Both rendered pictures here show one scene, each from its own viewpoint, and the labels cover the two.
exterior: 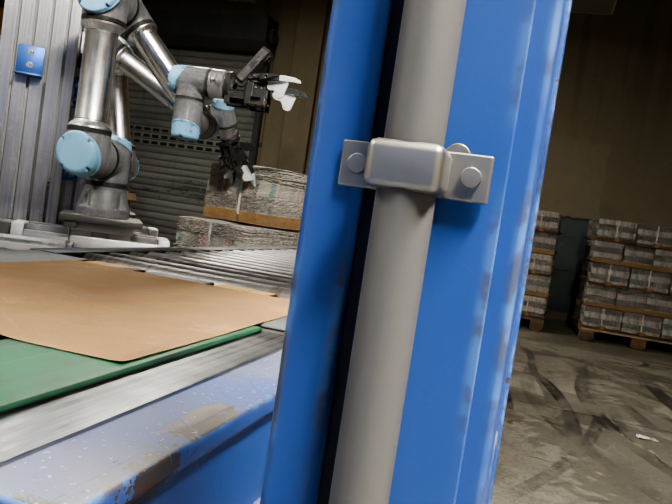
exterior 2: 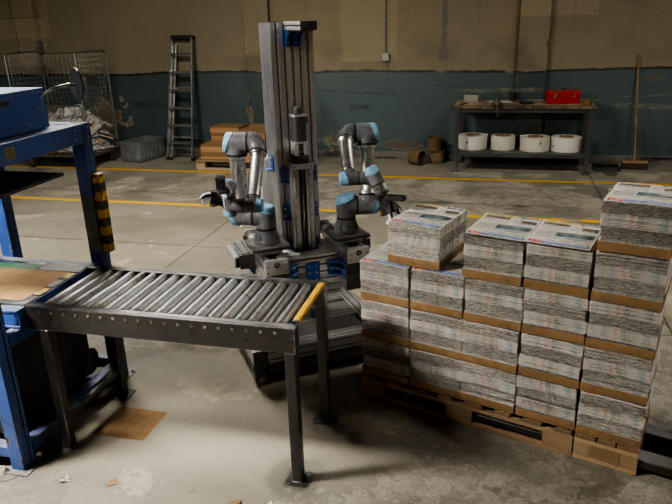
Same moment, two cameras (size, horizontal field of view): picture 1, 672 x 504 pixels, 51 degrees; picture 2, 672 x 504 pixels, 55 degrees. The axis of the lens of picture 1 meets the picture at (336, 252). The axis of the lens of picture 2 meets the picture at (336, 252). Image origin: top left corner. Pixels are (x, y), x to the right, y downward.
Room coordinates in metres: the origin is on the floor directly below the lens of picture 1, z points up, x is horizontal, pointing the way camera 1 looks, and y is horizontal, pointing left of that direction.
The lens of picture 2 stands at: (2.38, -2.87, 2.03)
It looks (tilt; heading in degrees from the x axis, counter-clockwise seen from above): 20 degrees down; 89
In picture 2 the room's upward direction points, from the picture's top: 2 degrees counter-clockwise
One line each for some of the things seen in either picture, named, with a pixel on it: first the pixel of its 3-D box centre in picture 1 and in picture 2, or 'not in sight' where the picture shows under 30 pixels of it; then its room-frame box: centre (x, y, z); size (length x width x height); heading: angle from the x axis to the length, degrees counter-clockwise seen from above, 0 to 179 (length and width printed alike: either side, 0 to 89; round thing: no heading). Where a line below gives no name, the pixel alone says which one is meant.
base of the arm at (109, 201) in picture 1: (104, 198); (266, 234); (2.05, 0.69, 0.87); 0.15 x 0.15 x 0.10
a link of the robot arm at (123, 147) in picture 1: (108, 158); (264, 215); (2.04, 0.69, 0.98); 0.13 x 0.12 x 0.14; 173
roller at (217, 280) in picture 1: (208, 290); (74, 289); (1.10, 0.19, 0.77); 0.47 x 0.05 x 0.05; 74
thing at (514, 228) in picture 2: not in sight; (504, 226); (3.26, 0.08, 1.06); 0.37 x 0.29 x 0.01; 58
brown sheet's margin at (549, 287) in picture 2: not in sight; (563, 274); (3.51, -0.06, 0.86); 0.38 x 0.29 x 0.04; 59
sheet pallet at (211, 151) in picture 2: not in sight; (243, 146); (1.22, 6.78, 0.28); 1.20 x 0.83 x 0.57; 164
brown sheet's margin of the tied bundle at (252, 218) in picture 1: (280, 222); (419, 257); (2.87, 0.24, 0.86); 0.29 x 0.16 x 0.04; 147
